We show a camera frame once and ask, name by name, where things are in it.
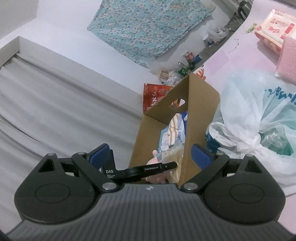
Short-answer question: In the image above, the floral blue wall cloth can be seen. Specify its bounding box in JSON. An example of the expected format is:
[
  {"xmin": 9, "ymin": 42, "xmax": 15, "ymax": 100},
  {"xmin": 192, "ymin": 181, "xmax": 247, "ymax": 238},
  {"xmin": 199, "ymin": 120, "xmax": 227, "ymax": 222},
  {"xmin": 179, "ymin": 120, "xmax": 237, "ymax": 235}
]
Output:
[{"xmin": 87, "ymin": 0, "xmax": 212, "ymax": 67}]

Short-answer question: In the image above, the brown cardboard box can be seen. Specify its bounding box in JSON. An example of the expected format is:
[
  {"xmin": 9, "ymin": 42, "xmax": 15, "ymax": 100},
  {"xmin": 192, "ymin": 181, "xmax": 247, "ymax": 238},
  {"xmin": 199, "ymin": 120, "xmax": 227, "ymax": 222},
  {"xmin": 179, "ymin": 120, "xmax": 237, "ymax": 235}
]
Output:
[{"xmin": 129, "ymin": 74, "xmax": 220, "ymax": 186}]

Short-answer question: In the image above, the red snack bag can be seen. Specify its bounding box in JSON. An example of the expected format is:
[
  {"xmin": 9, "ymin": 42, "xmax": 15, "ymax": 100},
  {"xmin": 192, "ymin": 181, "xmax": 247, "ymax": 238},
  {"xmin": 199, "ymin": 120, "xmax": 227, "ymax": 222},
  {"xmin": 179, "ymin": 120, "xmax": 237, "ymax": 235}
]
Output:
[{"xmin": 142, "ymin": 83, "xmax": 173, "ymax": 113}]

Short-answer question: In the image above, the clear snack packet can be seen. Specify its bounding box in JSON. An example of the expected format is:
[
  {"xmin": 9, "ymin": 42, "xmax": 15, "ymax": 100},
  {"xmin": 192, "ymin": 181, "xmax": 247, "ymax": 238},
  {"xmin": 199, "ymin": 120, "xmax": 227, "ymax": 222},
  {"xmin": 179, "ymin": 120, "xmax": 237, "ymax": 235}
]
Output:
[{"xmin": 155, "ymin": 140, "xmax": 184, "ymax": 183}]

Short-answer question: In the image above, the blue white bandage box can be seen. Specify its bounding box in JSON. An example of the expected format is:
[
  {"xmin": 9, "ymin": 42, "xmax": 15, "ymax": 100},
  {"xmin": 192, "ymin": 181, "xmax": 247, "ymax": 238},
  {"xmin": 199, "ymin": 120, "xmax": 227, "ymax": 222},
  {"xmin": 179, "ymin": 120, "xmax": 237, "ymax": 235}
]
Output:
[{"xmin": 158, "ymin": 126, "xmax": 171, "ymax": 152}]

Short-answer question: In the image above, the person left hand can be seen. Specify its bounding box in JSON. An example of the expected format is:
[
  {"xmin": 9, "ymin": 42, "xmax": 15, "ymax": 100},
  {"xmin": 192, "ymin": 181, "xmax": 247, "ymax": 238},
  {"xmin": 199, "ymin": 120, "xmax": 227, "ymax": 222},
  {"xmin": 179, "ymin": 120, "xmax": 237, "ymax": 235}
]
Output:
[{"xmin": 145, "ymin": 150, "xmax": 177, "ymax": 184}]

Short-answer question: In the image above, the white plastic bag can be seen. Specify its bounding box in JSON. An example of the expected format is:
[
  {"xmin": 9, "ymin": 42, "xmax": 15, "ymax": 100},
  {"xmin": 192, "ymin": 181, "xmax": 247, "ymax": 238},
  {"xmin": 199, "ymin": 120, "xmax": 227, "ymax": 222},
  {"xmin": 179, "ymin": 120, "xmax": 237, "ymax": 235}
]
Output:
[{"xmin": 206, "ymin": 70, "xmax": 295, "ymax": 192}]

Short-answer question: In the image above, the pink sponge block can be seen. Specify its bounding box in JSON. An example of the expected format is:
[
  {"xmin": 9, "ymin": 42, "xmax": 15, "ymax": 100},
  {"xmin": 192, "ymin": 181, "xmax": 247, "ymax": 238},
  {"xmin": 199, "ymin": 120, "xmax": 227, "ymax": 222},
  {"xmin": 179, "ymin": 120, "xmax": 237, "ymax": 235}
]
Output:
[{"xmin": 276, "ymin": 37, "xmax": 296, "ymax": 85}]

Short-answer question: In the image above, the white blue wet wipes pack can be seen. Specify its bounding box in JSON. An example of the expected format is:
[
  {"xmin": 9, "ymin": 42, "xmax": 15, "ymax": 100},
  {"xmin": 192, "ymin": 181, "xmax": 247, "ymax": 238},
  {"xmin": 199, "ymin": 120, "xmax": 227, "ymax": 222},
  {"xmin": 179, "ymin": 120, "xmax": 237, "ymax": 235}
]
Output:
[{"xmin": 181, "ymin": 111, "xmax": 188, "ymax": 122}]

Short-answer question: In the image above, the black kettle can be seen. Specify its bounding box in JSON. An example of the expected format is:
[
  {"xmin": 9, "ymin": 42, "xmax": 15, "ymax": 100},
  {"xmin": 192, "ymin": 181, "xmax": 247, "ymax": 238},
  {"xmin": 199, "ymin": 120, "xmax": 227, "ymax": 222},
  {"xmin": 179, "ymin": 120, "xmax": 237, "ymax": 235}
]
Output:
[{"xmin": 237, "ymin": 1, "xmax": 252, "ymax": 18}]

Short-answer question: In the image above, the red white tissue pack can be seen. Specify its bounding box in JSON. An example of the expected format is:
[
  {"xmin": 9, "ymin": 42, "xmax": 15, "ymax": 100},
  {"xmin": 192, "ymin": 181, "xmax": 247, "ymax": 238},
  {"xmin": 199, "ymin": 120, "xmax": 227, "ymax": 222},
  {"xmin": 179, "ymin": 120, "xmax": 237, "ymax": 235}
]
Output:
[{"xmin": 254, "ymin": 9, "xmax": 296, "ymax": 54}]

